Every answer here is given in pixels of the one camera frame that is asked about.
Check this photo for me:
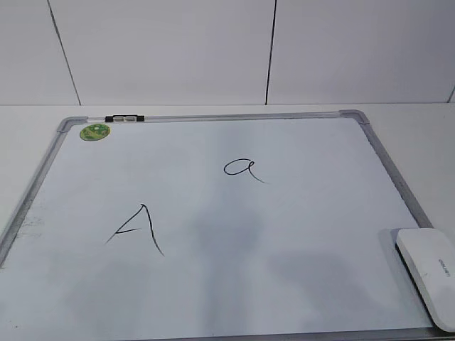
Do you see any white whiteboard eraser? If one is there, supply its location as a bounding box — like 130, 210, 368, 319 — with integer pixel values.
395, 228, 454, 332

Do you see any white board with grey frame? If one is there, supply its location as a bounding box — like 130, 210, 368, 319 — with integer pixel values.
1, 110, 454, 340

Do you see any round green magnet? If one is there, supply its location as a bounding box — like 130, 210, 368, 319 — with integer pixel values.
80, 124, 111, 141

